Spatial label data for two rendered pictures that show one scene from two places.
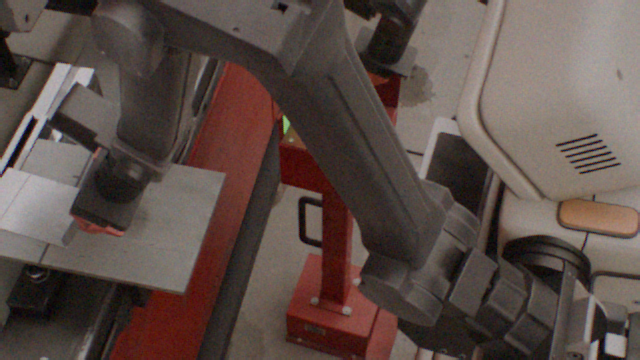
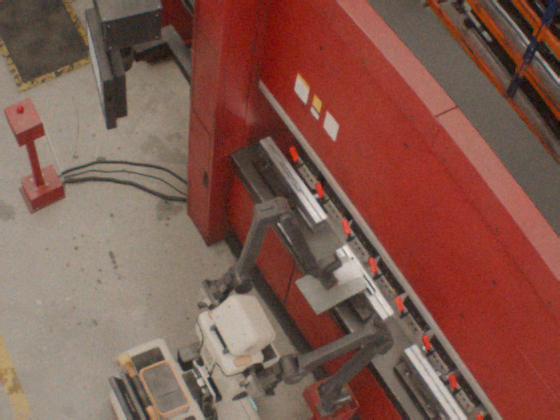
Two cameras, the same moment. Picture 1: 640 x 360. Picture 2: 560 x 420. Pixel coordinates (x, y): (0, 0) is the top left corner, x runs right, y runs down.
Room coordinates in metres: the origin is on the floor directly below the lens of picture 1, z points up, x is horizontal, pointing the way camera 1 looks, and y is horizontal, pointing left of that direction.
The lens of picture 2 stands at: (1.37, -1.25, 4.37)
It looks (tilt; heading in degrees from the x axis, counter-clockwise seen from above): 59 degrees down; 125
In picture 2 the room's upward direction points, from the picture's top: 12 degrees clockwise
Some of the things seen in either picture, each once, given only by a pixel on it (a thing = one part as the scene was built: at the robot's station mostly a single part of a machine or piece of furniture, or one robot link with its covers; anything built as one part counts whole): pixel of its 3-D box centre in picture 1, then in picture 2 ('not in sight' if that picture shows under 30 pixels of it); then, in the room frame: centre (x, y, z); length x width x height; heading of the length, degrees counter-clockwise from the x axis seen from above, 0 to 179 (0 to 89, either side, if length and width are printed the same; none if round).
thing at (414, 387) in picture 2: not in sight; (416, 390); (1.22, 0.23, 0.89); 0.30 x 0.05 x 0.03; 167
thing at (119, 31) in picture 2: not in sight; (123, 39); (-0.70, 0.19, 1.53); 0.51 x 0.25 x 0.85; 155
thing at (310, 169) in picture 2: not in sight; (315, 164); (0.23, 0.51, 1.26); 0.15 x 0.09 x 0.17; 167
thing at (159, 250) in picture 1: (107, 212); (331, 284); (0.61, 0.27, 1.00); 0.26 x 0.18 x 0.01; 77
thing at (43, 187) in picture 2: not in sight; (32, 155); (-1.18, -0.17, 0.41); 0.25 x 0.20 x 0.83; 77
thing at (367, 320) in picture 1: (347, 308); not in sight; (0.95, -0.06, 0.06); 0.25 x 0.20 x 0.12; 72
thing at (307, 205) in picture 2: not in sight; (291, 183); (0.11, 0.54, 0.92); 0.50 x 0.06 x 0.10; 167
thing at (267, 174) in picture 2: not in sight; (274, 184); (0.05, 0.49, 0.89); 0.30 x 0.05 x 0.03; 167
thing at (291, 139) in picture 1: (341, 121); (330, 400); (0.96, -0.04, 0.75); 0.20 x 0.16 x 0.18; 162
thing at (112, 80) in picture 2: not in sight; (107, 66); (-0.70, 0.09, 1.42); 0.45 x 0.12 x 0.36; 155
